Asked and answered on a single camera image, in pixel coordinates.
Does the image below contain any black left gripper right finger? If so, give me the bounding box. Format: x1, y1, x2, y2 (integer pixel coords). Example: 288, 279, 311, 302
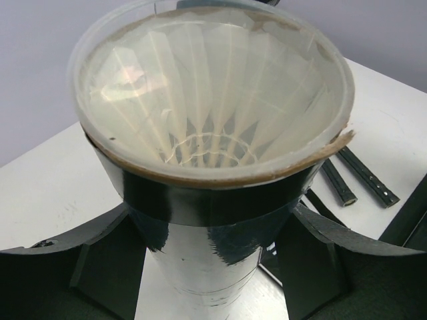
276, 205, 426, 319

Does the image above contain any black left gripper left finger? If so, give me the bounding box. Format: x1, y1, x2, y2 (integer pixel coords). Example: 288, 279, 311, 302
1, 206, 146, 319

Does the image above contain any black racket bag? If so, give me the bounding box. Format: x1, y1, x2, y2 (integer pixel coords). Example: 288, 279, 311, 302
297, 189, 349, 231

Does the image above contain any badminton racket black grip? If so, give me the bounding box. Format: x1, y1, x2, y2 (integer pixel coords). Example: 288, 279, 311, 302
322, 159, 358, 207
337, 147, 400, 208

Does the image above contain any black shuttlecock tube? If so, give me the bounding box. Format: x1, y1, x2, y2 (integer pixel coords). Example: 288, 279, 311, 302
68, 1, 355, 319

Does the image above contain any white feather shuttlecock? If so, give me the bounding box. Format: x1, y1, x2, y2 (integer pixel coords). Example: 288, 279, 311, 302
79, 20, 338, 167

